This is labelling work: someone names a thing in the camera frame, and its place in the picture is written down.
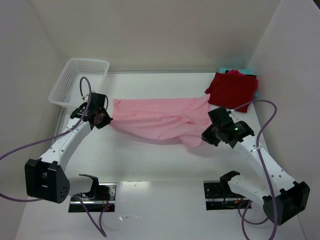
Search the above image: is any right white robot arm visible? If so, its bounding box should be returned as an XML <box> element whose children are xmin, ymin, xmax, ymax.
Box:
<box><xmin>201</xmin><ymin>107</ymin><xmax>310</xmax><ymax>226</ymax></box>

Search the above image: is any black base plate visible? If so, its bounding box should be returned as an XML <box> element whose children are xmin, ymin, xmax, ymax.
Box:
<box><xmin>203</xmin><ymin>181</ymin><xmax>249</xmax><ymax>211</ymax></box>
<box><xmin>68</xmin><ymin>183</ymin><xmax>117</xmax><ymax>213</ymax></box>

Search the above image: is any purple cable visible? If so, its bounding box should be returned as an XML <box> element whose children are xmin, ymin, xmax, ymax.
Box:
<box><xmin>232</xmin><ymin>99</ymin><xmax>279</xmax><ymax>240</ymax></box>
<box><xmin>0</xmin><ymin>76</ymin><xmax>108</xmax><ymax>238</ymax></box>

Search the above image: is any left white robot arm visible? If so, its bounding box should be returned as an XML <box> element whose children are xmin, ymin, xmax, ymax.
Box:
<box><xmin>24</xmin><ymin>92</ymin><xmax>113</xmax><ymax>204</ymax></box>

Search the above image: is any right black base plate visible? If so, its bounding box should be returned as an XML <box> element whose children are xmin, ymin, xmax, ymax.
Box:
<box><xmin>203</xmin><ymin>181</ymin><xmax>249</xmax><ymax>211</ymax></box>

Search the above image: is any red t shirt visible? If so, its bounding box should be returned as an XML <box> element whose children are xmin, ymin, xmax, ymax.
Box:
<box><xmin>204</xmin><ymin>70</ymin><xmax>259</xmax><ymax>113</ymax></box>

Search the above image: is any pink t shirt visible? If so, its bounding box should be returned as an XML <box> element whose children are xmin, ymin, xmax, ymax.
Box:
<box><xmin>110</xmin><ymin>95</ymin><xmax>211</xmax><ymax>147</ymax></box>

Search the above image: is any teal t shirt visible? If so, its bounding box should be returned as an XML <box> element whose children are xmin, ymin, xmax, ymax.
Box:
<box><xmin>218</xmin><ymin>67</ymin><xmax>259</xmax><ymax>98</ymax></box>

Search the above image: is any white plastic basket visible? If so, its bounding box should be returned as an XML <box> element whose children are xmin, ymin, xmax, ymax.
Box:
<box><xmin>48</xmin><ymin>57</ymin><xmax>110</xmax><ymax>108</ymax></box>

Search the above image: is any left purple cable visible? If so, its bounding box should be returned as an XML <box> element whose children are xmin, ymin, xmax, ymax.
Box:
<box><xmin>0</xmin><ymin>76</ymin><xmax>108</xmax><ymax>238</ymax></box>

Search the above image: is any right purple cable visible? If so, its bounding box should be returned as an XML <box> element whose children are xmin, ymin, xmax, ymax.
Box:
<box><xmin>232</xmin><ymin>99</ymin><xmax>279</xmax><ymax>240</ymax></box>

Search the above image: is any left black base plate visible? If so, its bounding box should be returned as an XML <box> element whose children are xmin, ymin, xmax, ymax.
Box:
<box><xmin>68</xmin><ymin>183</ymin><xmax>117</xmax><ymax>213</ymax></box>

